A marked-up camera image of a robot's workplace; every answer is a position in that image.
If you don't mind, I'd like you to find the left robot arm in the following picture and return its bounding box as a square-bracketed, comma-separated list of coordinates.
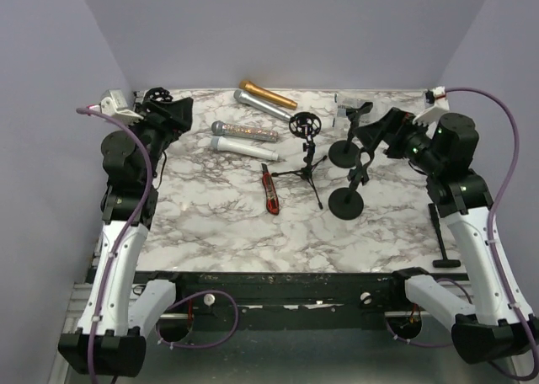
[58, 98, 194, 382]

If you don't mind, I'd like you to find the clear plastic organizer box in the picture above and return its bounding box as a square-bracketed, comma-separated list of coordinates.
[332, 92, 367, 130]

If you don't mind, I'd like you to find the black shock-mount stand left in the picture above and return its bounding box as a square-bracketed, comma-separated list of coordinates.
[142, 87, 173, 109]

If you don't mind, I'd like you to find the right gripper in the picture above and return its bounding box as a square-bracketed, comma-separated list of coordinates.
[354, 105, 445, 174]

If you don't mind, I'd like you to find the gold microphone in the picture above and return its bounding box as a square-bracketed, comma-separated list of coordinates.
[238, 80, 297, 109]

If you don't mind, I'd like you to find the black round-base clip stand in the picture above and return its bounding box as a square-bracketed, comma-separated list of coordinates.
[328, 101, 373, 168]

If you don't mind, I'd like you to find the red black utility knife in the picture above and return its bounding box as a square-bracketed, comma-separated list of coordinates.
[261, 163, 280, 216]

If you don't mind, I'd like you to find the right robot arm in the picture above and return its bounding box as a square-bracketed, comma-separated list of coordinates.
[355, 108, 538, 364]

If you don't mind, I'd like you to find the black hex key tool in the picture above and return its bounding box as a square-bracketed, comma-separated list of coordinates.
[428, 203, 461, 269]

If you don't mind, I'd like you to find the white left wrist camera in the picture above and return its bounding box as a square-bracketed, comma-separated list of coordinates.
[99, 89, 143, 125]

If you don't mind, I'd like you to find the glitter microphone silver head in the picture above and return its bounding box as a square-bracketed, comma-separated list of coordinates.
[211, 120, 279, 142]

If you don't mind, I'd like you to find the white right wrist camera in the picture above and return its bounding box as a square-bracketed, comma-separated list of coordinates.
[413, 86, 450, 126]

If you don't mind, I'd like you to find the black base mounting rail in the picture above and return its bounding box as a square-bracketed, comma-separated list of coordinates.
[86, 268, 472, 333]

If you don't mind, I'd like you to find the black tripod shock-mount stand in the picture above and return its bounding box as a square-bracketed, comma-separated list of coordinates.
[270, 111, 328, 210]

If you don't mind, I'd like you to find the white microphone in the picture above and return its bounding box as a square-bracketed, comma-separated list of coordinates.
[210, 136, 280, 161]

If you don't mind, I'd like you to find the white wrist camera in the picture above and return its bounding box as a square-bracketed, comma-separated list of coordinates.
[99, 89, 143, 125]
[413, 86, 450, 126]

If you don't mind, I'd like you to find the aluminium extrusion rail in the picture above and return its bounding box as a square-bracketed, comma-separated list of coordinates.
[66, 284, 92, 319]

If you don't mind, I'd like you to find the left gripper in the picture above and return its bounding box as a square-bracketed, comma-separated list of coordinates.
[116, 97, 190, 184]

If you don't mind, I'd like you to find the grey microphone silver head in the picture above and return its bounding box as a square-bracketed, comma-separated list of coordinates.
[233, 89, 291, 123]

